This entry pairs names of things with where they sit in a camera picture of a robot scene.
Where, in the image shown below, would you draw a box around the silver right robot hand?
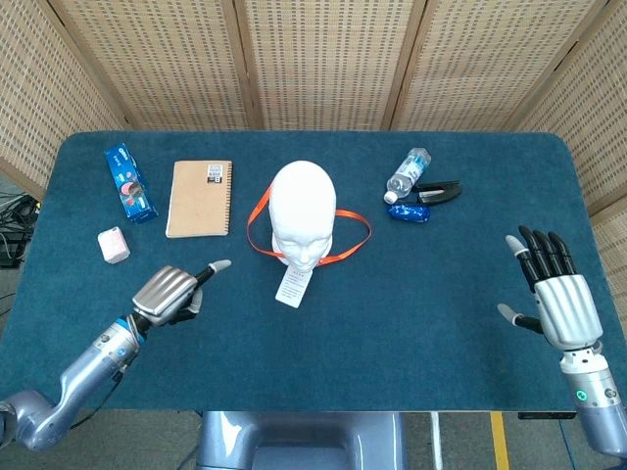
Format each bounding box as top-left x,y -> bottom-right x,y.
497,224 -> 604,353

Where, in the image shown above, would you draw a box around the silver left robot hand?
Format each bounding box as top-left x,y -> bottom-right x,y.
130,258 -> 232,328

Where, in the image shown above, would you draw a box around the white badge card holder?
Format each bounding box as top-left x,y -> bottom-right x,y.
274,266 -> 314,309

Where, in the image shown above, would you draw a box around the orange lanyard strap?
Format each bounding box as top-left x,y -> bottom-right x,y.
246,184 -> 372,268

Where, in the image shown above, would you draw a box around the brown spiral notebook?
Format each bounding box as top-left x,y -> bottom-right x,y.
165,160 -> 234,239

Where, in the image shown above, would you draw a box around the blue cookie box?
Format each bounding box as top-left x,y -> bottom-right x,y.
103,142 -> 160,225

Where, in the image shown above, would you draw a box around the white foam mannequin head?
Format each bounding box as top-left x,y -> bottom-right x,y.
267,160 -> 338,272

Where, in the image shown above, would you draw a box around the black stapler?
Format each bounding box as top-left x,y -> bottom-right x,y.
413,179 -> 463,206

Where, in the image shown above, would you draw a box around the blue wet wipes pack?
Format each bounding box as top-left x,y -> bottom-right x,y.
387,203 -> 432,225

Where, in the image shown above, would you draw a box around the blue table cloth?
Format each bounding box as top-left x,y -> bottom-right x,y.
0,129 -> 597,413

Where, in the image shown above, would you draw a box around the grey robot torso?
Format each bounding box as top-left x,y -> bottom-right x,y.
195,410 -> 408,470

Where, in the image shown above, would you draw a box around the clear plastic water bottle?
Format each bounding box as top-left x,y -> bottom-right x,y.
383,147 -> 433,205

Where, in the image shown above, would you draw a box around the woven folding screen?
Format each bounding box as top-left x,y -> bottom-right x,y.
0,0 -> 627,216

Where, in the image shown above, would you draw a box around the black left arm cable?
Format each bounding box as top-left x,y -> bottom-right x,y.
68,369 -> 126,432

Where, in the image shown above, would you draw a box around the black floor cables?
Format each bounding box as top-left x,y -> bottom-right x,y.
0,193 -> 40,268

